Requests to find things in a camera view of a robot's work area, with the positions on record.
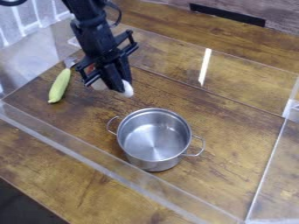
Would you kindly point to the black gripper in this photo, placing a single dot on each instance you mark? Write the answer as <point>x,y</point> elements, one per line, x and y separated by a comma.
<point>107,53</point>

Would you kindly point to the white plush mushroom red cap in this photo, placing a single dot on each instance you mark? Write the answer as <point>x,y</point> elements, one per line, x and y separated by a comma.
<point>99,86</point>

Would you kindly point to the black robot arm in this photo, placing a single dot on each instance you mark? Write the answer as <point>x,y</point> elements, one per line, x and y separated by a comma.
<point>90,12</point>

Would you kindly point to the silver metal pot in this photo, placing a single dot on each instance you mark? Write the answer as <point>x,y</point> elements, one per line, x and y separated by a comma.
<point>157,139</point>

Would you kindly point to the clear acrylic triangular stand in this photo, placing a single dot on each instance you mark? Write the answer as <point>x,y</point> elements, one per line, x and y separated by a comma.
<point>76,40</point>

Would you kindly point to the black bar on table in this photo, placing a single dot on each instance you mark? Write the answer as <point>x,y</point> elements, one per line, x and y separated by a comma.
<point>229,15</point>

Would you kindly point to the yellow handled metal peeler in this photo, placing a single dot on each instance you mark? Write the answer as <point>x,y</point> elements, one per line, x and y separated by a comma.
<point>62,81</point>

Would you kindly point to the clear acrylic tray wall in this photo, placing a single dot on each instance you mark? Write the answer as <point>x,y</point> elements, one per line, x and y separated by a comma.
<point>159,190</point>

